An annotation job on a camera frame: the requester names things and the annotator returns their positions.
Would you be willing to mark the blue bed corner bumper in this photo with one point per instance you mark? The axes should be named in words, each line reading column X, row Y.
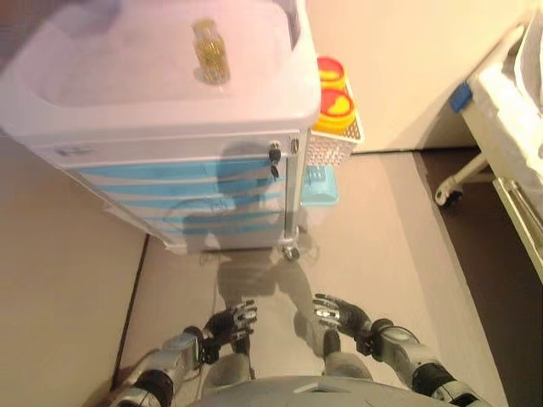
column 461, row 98

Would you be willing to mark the white hospital bed frame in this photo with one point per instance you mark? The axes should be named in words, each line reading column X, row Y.
column 509, row 127

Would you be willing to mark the white medical cart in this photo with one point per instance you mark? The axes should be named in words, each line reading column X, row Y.
column 148, row 123

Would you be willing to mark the robot leg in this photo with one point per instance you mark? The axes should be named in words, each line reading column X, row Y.
column 343, row 364
column 229, row 369

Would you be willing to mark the white perforated basket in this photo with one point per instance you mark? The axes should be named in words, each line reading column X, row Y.
column 335, row 146

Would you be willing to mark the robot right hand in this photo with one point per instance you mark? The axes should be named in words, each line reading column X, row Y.
column 345, row 318

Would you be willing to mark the light blue side bin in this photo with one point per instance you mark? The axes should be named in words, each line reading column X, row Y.
column 320, row 188

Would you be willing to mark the robot right leg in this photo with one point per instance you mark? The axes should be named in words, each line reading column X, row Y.
column 343, row 364

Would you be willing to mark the yellow container red lid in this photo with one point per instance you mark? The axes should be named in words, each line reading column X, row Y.
column 331, row 72
column 335, row 106

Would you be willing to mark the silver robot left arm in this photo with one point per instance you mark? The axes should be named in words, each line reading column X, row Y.
column 178, row 345

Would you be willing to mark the clear bottle yellow pills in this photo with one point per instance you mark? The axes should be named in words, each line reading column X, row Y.
column 211, row 55

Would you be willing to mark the aluminium cart post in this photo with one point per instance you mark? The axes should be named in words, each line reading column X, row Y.
column 295, row 191

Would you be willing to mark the white cart caster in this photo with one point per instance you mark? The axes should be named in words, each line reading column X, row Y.
column 292, row 253

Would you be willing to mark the robot left leg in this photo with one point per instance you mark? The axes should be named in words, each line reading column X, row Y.
column 229, row 369

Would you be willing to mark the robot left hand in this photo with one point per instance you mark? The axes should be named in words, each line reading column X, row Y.
column 233, row 324

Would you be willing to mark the grey cart label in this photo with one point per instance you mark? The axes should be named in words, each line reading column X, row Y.
column 74, row 150

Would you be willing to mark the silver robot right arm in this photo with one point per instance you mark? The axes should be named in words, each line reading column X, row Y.
column 399, row 339

